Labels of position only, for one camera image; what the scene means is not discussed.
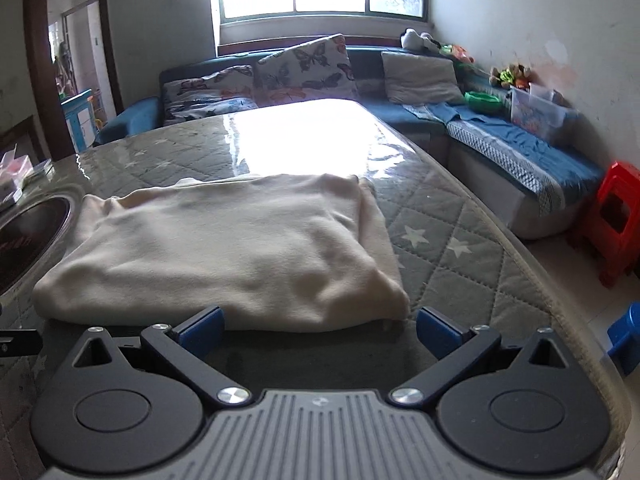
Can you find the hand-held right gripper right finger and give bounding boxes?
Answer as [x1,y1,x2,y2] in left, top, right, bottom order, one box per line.
[389,303,571,408]

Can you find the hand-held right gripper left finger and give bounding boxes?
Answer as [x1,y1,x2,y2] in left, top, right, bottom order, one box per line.
[70,304,253,408]

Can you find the cream sweatshirt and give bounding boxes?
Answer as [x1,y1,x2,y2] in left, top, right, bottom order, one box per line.
[32,172,411,333]

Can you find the hanging clothes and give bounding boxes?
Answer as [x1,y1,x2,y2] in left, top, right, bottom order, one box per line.
[52,40,76,96]

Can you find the round built-in table hob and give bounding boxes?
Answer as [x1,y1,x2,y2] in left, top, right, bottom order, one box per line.
[0,192,83,296]

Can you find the blue plastic stool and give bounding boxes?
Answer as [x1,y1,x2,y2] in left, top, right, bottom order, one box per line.
[606,301,640,376]

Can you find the red plastic stool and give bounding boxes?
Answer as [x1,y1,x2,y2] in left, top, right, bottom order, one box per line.
[567,161,640,288]

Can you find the blue sofa blanket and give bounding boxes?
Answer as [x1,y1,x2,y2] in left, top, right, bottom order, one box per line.
[402,101,606,218]

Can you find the blue corner sofa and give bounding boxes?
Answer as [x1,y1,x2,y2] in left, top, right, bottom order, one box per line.
[92,42,606,238]

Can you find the light blue cabinet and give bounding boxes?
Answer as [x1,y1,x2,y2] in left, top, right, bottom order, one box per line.
[61,89,98,153]

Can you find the green plastic bowl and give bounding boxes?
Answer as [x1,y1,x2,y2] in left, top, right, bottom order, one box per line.
[464,91,502,114]

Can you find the clear plastic storage box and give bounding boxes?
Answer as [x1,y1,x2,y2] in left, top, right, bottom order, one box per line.
[510,83,581,145]

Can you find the grey pillow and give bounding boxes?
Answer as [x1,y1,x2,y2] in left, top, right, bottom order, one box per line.
[381,51,466,106]

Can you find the orange and green plush toy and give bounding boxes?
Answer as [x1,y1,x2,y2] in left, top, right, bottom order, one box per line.
[440,43,475,65]

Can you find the large butterfly print pillow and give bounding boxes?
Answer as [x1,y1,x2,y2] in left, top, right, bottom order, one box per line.
[252,33,358,106]

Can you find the panda plush toy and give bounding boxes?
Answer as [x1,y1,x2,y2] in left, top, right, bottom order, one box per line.
[400,28,443,53]

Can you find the brown wooden door frame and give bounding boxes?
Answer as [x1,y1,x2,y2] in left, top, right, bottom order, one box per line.
[22,0,123,153]

